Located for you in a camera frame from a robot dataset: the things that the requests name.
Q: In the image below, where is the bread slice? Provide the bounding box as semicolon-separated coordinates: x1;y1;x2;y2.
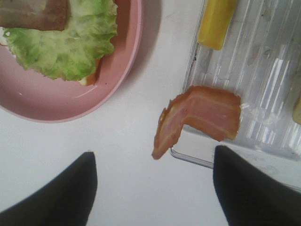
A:
292;96;301;125
0;27;97;86

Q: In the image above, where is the yellow cheese slice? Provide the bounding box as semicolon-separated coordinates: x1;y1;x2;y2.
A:
197;0;237;50

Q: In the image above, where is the green lettuce leaf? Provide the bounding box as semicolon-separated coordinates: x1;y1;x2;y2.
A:
3;0;118;81

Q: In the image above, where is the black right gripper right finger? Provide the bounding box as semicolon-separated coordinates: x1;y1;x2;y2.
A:
213;145;301;226

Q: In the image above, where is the pink bacon strip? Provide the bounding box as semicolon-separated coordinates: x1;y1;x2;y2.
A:
151;86;241;160

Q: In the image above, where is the right clear plastic tray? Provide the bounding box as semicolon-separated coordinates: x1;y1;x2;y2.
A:
182;0;301;192

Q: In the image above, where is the pink round plate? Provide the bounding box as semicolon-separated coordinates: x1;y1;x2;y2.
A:
0;0;143;123

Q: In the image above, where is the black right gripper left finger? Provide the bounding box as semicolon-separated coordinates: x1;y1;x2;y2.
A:
0;152;98;226

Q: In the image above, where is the dark bacon strip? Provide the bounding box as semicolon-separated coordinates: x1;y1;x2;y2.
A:
0;0;69;31

